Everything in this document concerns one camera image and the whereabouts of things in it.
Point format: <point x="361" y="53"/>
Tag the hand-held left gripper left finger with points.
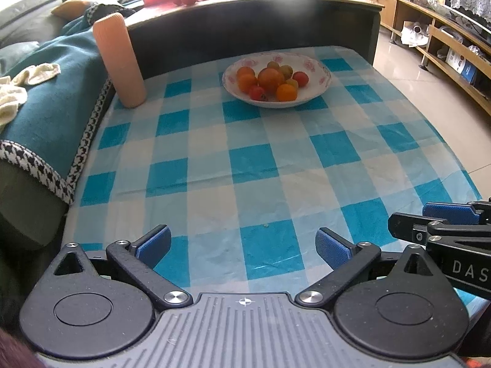
<point x="153" y="247"/>

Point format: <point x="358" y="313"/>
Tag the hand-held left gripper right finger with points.
<point x="333" y="249"/>

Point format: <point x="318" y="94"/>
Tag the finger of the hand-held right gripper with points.
<point x="406" y="226"/>
<point x="448" y="212"/>

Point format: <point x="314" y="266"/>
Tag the small orange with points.
<point x="246" y="83"/>
<point x="245" y="71"/>
<point x="286" y="92"/>

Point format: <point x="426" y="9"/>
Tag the yellow-green jujube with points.
<point x="273" y="64"/>
<point x="293" y="83"/>
<point x="287" y="70"/>

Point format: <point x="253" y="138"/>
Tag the white floral plate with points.
<point x="316" y="78"/>

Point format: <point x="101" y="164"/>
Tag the small red tomato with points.
<point x="300" y="79"/>
<point x="257" y="93"/>

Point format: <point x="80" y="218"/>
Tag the large red-orange tomato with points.
<point x="270" y="78"/>

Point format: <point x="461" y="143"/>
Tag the blue white checkered tablecloth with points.
<point x="249" y="161"/>

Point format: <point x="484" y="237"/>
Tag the grey-green sofa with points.
<point x="27" y="207"/>

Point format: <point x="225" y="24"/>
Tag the blue white box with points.
<point x="462" y="67"/>

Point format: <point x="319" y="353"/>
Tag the wooden shelf cabinet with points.
<point x="441" y="42"/>

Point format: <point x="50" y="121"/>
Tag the dark red fleece clothing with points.
<point x="13" y="352"/>

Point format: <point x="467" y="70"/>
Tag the teal blanket houndstooth trim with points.
<point x="50" y="99"/>

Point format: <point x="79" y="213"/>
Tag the white plastic bag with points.
<point x="414" y="34"/>

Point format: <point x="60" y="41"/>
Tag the pink ribbed cylinder vase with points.
<point x="119" y="61"/>

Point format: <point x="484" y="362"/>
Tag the cream cloth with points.
<point x="11" y="92"/>

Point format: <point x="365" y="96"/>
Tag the dark coffee table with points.
<point x="249" y="27"/>

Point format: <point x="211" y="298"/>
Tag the yellow cushion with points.
<point x="75" y="7"/>

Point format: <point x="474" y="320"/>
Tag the grey pillow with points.
<point x="27" y="11"/>

